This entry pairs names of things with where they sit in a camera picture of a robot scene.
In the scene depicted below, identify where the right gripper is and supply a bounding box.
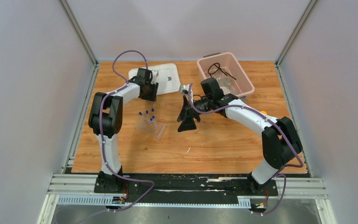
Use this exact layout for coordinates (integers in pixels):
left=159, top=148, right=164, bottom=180
left=177, top=95, right=213, bottom=132

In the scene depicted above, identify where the white plastic lid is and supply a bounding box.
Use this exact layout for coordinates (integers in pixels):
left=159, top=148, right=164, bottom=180
left=128, top=63, right=182, bottom=95

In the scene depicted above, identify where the clear test tube rack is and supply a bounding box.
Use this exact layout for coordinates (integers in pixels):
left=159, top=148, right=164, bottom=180
left=136, top=116, right=166, bottom=140

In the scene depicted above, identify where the black metal tripod stand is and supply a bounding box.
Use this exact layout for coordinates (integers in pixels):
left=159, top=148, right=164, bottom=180
left=207, top=63, right=237, bottom=81

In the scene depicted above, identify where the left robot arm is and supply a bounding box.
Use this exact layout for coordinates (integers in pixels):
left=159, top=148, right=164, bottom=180
left=88, top=68, right=158, bottom=193

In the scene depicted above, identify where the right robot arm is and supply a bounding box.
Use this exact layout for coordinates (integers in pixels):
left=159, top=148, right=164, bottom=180
left=177, top=78, right=304, bottom=195

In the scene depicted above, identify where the pink plastic bin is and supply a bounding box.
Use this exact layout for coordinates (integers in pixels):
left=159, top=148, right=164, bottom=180
left=196, top=52, right=255, bottom=98

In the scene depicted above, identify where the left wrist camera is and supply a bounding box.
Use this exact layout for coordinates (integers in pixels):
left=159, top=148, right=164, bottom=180
left=151, top=70, right=158, bottom=84

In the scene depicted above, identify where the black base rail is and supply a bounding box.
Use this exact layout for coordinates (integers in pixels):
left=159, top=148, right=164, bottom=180
left=94, top=173, right=278, bottom=204

